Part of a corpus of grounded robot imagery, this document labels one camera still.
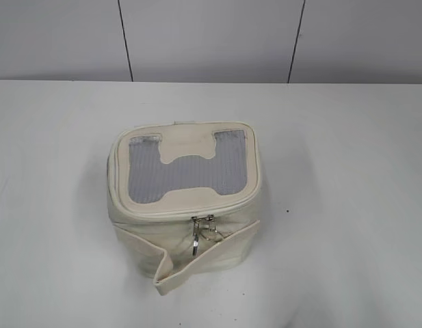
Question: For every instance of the zipper pull with ring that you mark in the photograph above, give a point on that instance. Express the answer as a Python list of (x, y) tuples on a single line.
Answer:
[(196, 235), (209, 230)]

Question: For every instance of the cream zippered bag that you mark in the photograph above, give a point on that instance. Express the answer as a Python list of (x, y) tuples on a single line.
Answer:
[(159, 177)]

